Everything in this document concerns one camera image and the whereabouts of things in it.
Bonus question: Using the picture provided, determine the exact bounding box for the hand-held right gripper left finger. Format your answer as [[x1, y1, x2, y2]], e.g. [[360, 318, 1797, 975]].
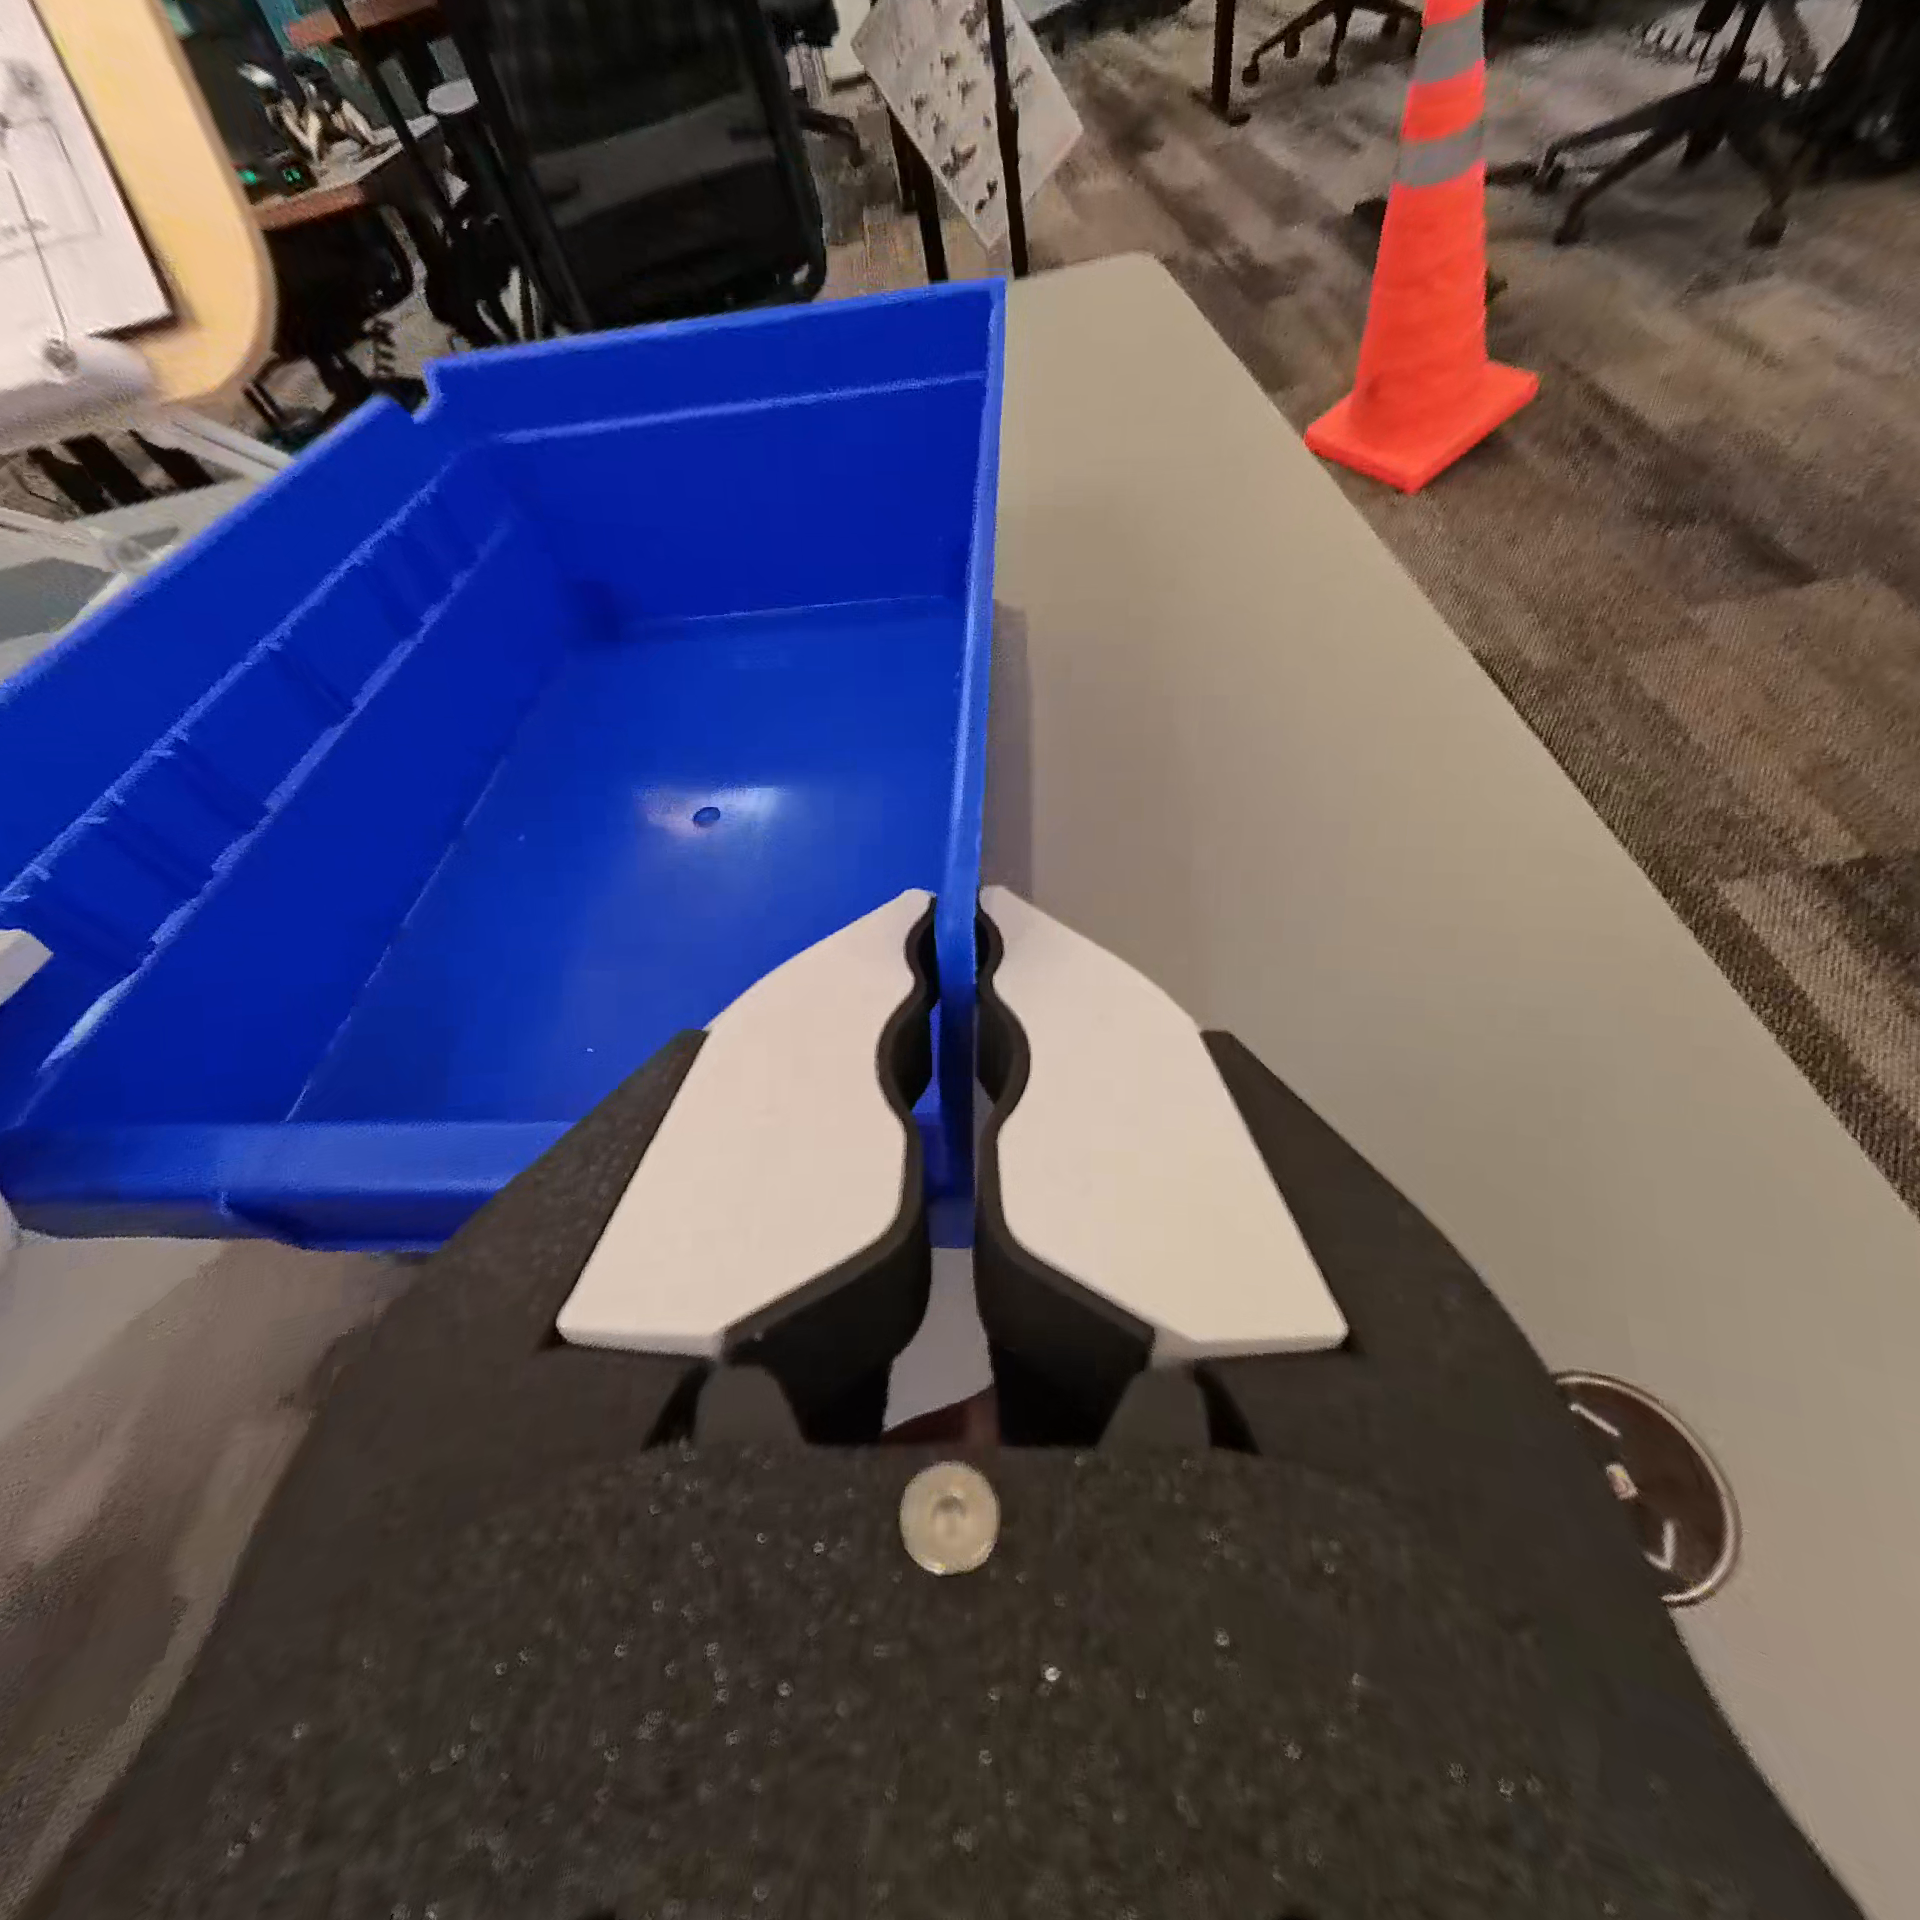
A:
[[555, 888, 937, 1449]]

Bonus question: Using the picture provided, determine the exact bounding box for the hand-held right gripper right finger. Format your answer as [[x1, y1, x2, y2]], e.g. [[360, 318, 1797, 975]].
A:
[[972, 884, 1352, 1449]]

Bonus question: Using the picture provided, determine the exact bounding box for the blue plastic bin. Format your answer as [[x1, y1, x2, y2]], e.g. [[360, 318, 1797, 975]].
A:
[[0, 276, 1009, 1249]]

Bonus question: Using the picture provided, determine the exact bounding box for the grey desk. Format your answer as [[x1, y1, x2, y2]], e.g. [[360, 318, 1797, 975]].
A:
[[0, 254, 1920, 1920]]

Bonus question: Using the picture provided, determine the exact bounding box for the desk grommet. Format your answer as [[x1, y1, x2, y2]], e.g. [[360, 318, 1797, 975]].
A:
[[1550, 1370, 1740, 1607]]

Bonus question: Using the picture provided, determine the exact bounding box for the wooden document stand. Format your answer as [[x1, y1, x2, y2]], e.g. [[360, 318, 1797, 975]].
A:
[[0, 0, 287, 601]]

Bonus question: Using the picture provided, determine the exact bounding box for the printed instruction sheet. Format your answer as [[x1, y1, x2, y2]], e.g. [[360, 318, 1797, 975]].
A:
[[0, 0, 175, 392]]

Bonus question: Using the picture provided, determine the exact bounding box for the orange traffic cone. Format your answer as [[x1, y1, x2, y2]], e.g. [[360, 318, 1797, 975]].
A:
[[1302, 0, 1543, 495]]

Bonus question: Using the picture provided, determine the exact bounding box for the black mesh chair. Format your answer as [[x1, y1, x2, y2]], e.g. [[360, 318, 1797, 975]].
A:
[[451, 0, 830, 324]]

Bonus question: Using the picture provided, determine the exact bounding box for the printed instruction poster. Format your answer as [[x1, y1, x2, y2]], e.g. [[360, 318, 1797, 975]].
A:
[[852, 0, 1085, 254]]

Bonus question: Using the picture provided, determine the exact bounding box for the black office chair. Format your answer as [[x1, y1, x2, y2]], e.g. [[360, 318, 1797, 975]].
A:
[[1530, 0, 1850, 248]]

